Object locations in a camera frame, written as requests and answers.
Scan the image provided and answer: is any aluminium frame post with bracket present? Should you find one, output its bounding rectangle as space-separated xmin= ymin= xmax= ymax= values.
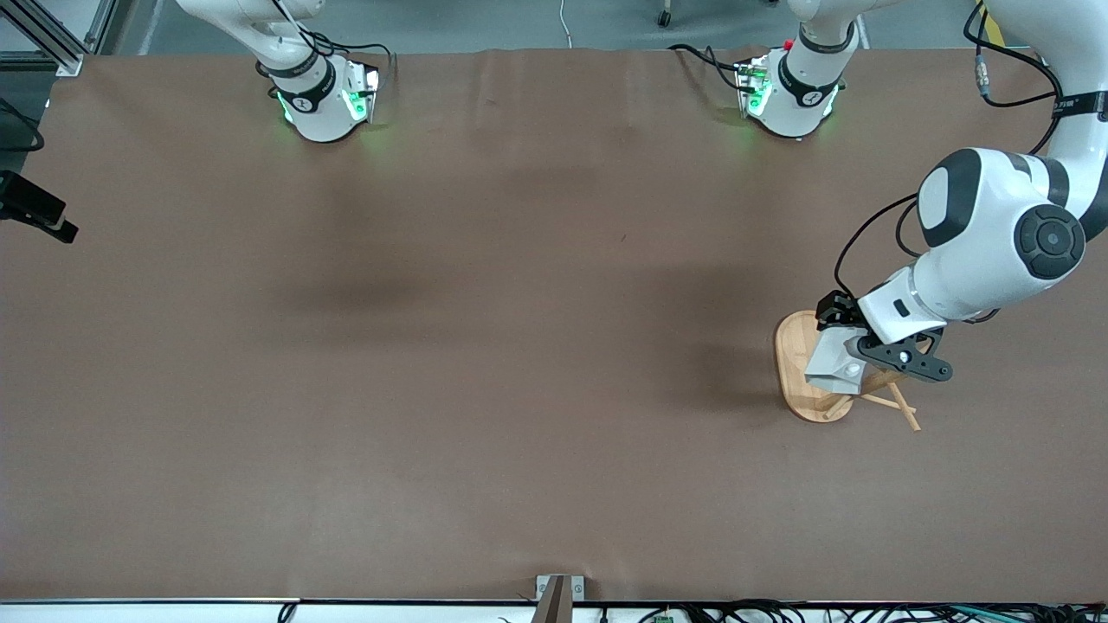
xmin=0 ymin=0 xmax=118 ymax=77

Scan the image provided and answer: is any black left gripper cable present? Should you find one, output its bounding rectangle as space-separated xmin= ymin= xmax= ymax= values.
xmin=834 ymin=0 xmax=1108 ymax=325

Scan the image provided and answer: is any wooden cup rack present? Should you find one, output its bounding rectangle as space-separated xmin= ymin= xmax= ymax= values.
xmin=773 ymin=310 xmax=923 ymax=432

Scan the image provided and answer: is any white geometric cup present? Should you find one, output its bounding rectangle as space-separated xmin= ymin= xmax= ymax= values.
xmin=803 ymin=324 xmax=870 ymax=397

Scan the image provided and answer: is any metal camera mast bracket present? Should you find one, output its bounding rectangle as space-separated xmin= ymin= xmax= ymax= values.
xmin=530 ymin=574 xmax=587 ymax=623

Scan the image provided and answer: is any black right arm base cable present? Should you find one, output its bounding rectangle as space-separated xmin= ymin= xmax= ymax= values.
xmin=255 ymin=0 xmax=395 ymax=87

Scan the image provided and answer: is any black arm base cable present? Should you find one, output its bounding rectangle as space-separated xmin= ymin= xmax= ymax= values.
xmin=671 ymin=43 xmax=754 ymax=96
xmin=255 ymin=0 xmax=395 ymax=87

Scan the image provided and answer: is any brown table cover sheet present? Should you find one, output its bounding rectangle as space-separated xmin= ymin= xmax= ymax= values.
xmin=0 ymin=48 xmax=1108 ymax=604

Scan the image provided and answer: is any black left arm base cable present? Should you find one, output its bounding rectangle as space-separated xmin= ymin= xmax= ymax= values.
xmin=671 ymin=43 xmax=754 ymax=96

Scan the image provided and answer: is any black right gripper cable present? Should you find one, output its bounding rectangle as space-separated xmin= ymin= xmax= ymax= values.
xmin=0 ymin=97 xmax=44 ymax=152

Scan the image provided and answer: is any black cable bundle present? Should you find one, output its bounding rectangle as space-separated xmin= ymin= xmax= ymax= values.
xmin=636 ymin=599 xmax=1108 ymax=623

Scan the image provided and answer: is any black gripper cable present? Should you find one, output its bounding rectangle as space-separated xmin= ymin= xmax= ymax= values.
xmin=0 ymin=97 xmax=44 ymax=152
xmin=834 ymin=0 xmax=1108 ymax=325

